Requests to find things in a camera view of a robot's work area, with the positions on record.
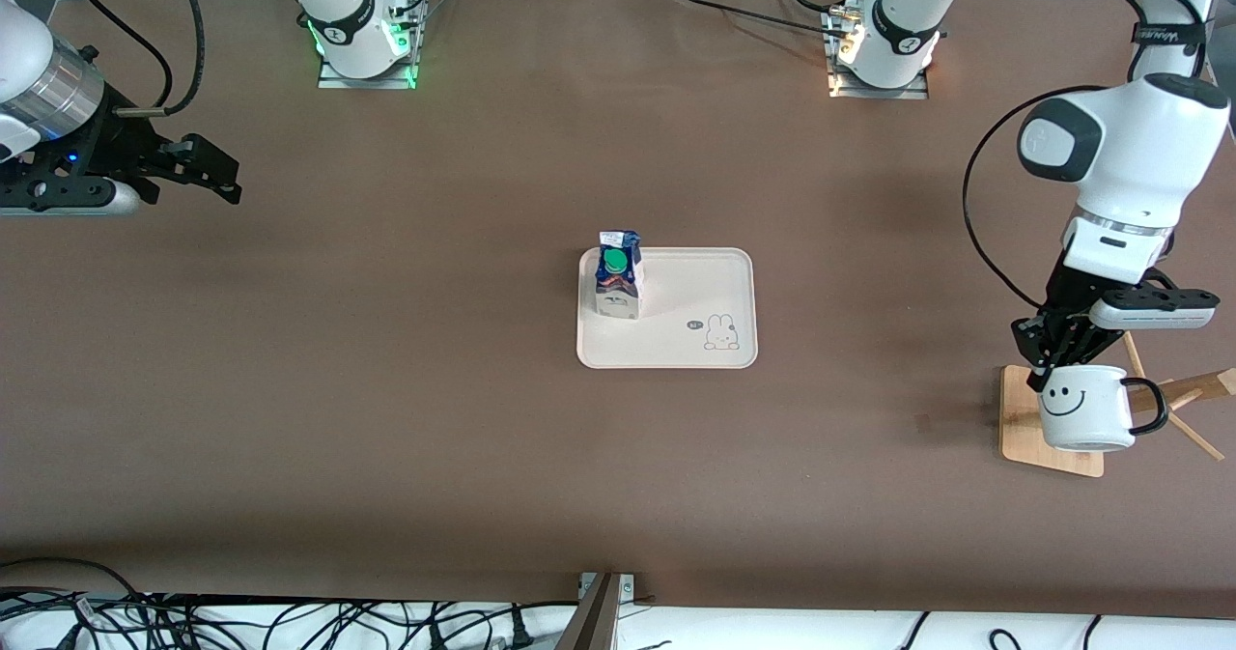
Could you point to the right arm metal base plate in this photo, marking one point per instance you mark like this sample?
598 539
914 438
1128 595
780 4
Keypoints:
333 81

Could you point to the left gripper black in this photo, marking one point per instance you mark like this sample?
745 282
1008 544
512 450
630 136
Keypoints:
1068 296

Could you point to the wooden mug tree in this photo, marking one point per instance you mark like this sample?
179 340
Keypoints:
1019 438

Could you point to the white smiley face mug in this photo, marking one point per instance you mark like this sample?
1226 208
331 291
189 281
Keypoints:
1086 413

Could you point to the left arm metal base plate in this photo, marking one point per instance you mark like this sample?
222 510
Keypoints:
912 94

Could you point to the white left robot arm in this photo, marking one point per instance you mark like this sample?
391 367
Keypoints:
1130 148

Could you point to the cream rabbit print tray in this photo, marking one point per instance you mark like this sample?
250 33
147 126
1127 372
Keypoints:
676 336

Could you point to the aluminium profile bar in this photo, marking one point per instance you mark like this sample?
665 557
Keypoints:
591 621

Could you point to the blue white milk carton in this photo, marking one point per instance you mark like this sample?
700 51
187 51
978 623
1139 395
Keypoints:
618 283

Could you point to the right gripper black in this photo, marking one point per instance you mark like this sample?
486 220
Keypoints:
114 151

